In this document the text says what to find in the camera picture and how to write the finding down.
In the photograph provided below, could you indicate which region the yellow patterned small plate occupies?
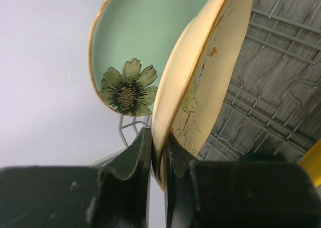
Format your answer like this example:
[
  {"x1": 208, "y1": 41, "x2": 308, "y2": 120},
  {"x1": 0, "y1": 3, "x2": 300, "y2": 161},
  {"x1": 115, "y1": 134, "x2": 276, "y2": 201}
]
[{"x1": 299, "y1": 140, "x2": 321, "y2": 188}]

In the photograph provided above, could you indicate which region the cream bird plate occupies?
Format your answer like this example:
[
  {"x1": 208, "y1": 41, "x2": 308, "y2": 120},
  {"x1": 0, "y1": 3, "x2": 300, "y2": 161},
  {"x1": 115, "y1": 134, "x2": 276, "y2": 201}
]
[{"x1": 151, "y1": 0, "x2": 253, "y2": 188}]

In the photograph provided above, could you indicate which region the grey wire dish rack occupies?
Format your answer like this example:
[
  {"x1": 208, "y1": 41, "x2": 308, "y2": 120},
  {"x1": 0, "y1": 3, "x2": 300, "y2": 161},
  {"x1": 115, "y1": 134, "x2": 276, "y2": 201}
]
[{"x1": 117, "y1": 2, "x2": 321, "y2": 163}]

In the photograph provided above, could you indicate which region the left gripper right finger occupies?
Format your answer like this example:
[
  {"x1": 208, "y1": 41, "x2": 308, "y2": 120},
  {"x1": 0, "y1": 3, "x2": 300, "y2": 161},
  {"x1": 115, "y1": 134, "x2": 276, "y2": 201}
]
[{"x1": 164, "y1": 134, "x2": 312, "y2": 227}]

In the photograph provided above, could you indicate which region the green flower plate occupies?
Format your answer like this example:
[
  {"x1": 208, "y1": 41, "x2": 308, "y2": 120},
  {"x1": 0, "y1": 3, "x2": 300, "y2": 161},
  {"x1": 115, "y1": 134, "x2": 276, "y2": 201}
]
[{"x1": 88, "y1": 0, "x2": 208, "y2": 117}]

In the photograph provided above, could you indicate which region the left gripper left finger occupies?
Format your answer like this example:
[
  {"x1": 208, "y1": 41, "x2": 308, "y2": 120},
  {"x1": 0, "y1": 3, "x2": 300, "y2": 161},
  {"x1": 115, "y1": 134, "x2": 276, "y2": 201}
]
[{"x1": 1, "y1": 128, "x2": 152, "y2": 227}]

